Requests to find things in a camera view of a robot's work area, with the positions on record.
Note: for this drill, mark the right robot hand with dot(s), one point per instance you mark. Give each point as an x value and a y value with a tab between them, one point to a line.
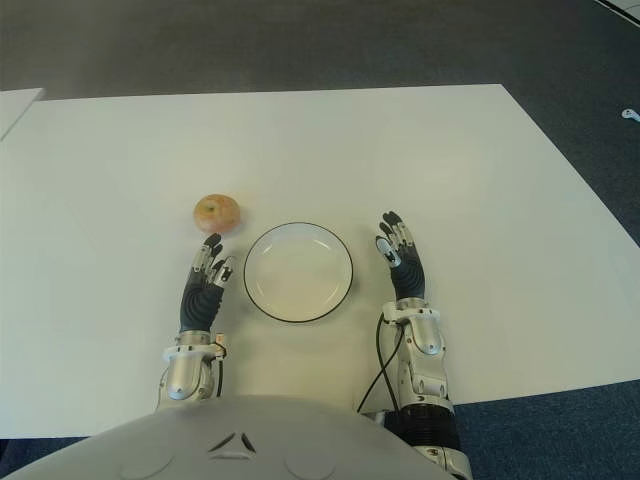
410	277

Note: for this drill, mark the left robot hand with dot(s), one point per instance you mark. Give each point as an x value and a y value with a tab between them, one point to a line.
199	305

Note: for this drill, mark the yellow red apple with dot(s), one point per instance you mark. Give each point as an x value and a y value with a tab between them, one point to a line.
218	214

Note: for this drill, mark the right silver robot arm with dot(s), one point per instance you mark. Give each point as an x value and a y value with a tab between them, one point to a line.
425	370

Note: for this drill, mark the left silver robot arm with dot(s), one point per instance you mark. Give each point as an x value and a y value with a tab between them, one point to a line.
186	372

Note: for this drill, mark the white plate with black rim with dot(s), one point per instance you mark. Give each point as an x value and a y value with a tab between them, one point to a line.
299	275

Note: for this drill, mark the grey robot torso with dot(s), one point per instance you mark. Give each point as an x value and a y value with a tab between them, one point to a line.
225	440

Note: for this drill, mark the white side table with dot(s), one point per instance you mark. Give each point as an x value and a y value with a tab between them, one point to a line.
17	107

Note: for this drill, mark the small white object on floor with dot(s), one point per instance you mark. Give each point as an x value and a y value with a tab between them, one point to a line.
631	114

